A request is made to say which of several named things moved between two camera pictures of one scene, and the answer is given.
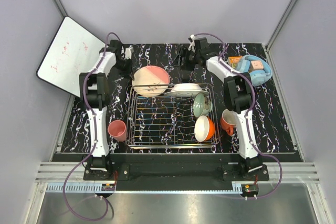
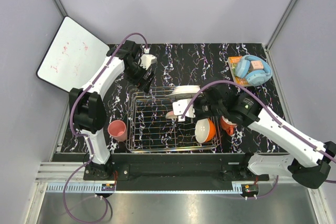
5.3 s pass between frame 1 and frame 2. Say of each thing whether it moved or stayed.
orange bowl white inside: stayed
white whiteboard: stayed
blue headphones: stayed
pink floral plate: moved
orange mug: stayed
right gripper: moved
